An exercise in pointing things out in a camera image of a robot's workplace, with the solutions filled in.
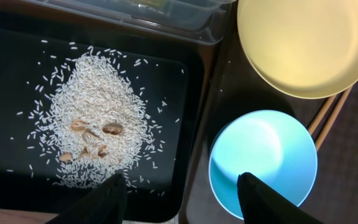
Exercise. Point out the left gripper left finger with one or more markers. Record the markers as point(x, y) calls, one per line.
point(105, 204)

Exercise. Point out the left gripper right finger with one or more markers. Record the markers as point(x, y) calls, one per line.
point(261, 204)

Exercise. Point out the light blue bowl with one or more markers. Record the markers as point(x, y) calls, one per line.
point(273, 146)

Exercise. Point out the pile of rice scraps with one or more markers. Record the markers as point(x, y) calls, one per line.
point(99, 125)

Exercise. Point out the black waste tray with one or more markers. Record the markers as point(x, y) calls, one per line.
point(167, 75)

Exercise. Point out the clear plastic waste bin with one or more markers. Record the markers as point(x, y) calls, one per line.
point(199, 21)

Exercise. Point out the right wooden chopstick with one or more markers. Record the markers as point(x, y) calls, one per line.
point(328, 125)

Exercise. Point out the wooden chopstick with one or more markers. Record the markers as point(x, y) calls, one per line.
point(321, 113)
point(328, 125)

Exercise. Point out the dark brown serving tray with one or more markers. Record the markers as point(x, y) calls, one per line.
point(236, 89)

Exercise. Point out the left wooden chopstick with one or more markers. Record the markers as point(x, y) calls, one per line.
point(321, 113)

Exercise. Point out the yellow plate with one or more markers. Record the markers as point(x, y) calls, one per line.
point(303, 48)

